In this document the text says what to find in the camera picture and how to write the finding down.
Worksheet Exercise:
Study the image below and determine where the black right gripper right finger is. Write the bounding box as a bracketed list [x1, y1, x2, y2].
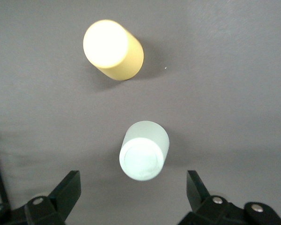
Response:
[177, 170, 281, 225]

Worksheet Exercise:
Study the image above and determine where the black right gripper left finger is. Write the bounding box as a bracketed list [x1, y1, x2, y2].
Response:
[24, 170, 82, 225]

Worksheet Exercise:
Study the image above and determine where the pale green plastic cup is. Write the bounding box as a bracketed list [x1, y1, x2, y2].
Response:
[118, 120, 170, 182]

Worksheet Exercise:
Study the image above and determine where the yellow plastic cup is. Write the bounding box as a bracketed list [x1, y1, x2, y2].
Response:
[82, 19, 145, 82]

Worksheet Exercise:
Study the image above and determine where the dark grey table cloth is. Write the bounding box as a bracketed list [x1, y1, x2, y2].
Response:
[0, 0, 281, 225]

